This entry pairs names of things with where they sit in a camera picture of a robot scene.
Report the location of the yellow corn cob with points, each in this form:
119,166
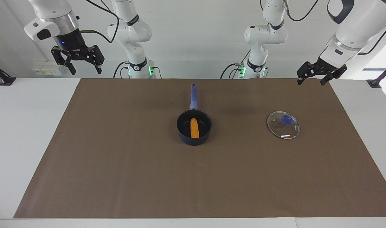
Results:
195,128

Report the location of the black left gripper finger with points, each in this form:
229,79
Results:
335,73
307,70

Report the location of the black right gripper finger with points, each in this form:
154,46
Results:
64,58
96,56

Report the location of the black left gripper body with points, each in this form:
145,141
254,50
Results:
331,65

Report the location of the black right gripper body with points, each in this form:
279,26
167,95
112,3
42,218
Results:
69,40

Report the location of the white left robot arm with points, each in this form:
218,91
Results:
262,34

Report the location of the white wall socket box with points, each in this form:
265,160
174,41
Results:
42,71

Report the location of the brown table mat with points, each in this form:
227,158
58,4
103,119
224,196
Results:
117,174

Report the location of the glass lid with blue knob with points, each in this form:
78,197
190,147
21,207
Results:
283,129

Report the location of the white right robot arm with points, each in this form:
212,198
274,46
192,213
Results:
129,34

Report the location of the black clamp stand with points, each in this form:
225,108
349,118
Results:
4,79
377,82

